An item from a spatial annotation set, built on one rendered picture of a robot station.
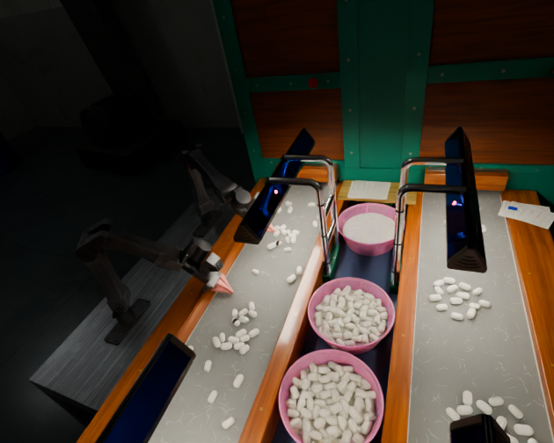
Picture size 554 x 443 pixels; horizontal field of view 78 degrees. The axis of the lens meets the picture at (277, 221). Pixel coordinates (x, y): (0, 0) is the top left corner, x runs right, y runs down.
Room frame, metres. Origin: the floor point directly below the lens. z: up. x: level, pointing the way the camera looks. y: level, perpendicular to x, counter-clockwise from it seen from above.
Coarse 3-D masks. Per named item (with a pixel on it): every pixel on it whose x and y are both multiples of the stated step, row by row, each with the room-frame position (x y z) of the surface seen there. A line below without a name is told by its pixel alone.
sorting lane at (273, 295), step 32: (288, 192) 1.44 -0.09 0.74; (288, 224) 1.19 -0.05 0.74; (256, 256) 1.03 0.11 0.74; (288, 256) 0.99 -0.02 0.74; (256, 288) 0.86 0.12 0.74; (288, 288) 0.82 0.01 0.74; (224, 320) 0.75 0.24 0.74; (256, 320) 0.72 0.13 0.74; (224, 352) 0.62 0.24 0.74; (256, 352) 0.60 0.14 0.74; (192, 384) 0.54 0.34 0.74; (224, 384) 0.52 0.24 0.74; (256, 384) 0.50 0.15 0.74; (192, 416) 0.45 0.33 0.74; (224, 416) 0.44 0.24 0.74
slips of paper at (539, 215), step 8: (504, 200) 1.02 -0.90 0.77; (504, 208) 0.98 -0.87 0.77; (512, 208) 0.96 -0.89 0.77; (520, 208) 0.96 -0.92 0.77; (528, 208) 0.95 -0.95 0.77; (536, 208) 0.94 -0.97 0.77; (544, 208) 0.93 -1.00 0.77; (504, 216) 0.93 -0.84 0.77; (512, 216) 0.92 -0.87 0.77; (520, 216) 0.91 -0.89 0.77; (528, 216) 0.91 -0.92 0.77; (536, 216) 0.90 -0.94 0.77; (544, 216) 0.89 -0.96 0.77; (552, 216) 0.88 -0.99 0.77; (536, 224) 0.86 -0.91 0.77; (544, 224) 0.85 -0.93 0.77
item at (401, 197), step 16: (416, 160) 0.89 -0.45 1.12; (432, 160) 0.87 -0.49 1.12; (448, 160) 0.85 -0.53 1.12; (464, 160) 0.84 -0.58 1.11; (400, 176) 0.91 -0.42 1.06; (400, 192) 0.77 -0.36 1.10; (448, 192) 0.71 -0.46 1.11; (464, 192) 0.69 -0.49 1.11; (400, 208) 0.77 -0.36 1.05; (400, 224) 0.77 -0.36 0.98; (400, 240) 0.77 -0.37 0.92; (400, 256) 0.77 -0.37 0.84
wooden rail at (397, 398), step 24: (408, 216) 1.05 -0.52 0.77; (408, 240) 0.91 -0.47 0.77; (408, 264) 0.80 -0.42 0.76; (408, 288) 0.70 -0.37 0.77; (408, 312) 0.61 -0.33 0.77; (408, 336) 0.54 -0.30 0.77; (408, 360) 0.47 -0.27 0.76; (408, 384) 0.41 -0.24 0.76; (408, 408) 0.35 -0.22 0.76; (384, 432) 0.31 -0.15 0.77
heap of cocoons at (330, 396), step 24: (312, 384) 0.48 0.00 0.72; (336, 384) 0.47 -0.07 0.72; (360, 384) 0.45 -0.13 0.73; (288, 408) 0.43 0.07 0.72; (312, 408) 0.41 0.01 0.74; (336, 408) 0.40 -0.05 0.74; (360, 408) 0.39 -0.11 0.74; (312, 432) 0.35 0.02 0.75; (336, 432) 0.34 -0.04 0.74; (360, 432) 0.34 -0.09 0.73
